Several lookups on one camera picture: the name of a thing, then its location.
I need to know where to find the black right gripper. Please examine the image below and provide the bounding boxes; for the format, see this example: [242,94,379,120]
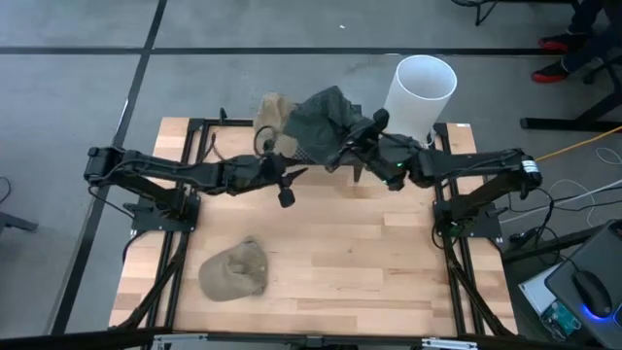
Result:
[329,109,424,192]

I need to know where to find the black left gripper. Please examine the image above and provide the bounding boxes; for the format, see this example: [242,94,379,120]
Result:
[259,154,309,209]

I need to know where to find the tan baseball cap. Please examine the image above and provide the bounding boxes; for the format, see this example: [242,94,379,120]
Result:
[197,236,269,302]
[253,91,300,159]

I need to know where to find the white cylindrical lamp shade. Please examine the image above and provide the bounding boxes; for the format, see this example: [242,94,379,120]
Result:
[383,53,458,145]

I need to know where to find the person's foot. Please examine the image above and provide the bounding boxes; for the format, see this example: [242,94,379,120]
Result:
[537,34,577,54]
[531,62,570,85]

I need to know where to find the black floor beam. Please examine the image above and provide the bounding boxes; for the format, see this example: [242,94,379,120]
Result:
[502,226,599,266]

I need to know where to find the white paper box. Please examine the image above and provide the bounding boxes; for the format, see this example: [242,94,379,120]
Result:
[517,276,555,317]

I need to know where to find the black mouse pad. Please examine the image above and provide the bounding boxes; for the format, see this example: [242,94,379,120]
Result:
[543,218,622,350]

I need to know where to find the person's leg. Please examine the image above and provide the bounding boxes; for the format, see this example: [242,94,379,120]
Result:
[563,26,622,74]
[568,0,604,38]

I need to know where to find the green circuit board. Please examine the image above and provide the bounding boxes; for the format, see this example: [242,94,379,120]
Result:
[539,299,582,341]

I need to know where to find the black front crossbeam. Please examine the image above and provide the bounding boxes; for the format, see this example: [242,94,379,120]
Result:
[0,326,622,350]

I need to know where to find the black computer mouse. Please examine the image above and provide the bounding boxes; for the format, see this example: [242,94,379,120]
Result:
[572,269,613,320]

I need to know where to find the grey chair leg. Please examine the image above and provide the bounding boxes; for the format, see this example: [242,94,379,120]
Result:
[0,211,39,237]

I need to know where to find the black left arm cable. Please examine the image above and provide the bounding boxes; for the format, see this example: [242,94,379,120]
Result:
[252,123,279,158]

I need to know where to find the black aluminium table frame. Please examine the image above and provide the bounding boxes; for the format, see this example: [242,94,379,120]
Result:
[109,107,519,350]

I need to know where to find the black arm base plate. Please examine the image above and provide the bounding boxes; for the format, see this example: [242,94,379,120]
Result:
[434,203,502,239]
[123,192,200,233]

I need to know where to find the silver metal bracket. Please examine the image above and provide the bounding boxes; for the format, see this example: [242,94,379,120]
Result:
[421,337,478,350]
[153,332,215,350]

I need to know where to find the black desk leg frame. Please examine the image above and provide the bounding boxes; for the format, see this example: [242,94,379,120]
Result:
[520,0,622,133]

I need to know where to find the yellow extension cable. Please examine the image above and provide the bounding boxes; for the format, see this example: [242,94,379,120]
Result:
[536,124,622,161]

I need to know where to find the thin white cable loop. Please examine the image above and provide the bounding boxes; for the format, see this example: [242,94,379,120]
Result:
[595,145,622,166]

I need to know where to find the thick white cable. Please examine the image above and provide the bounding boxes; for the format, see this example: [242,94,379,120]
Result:
[500,177,622,239]

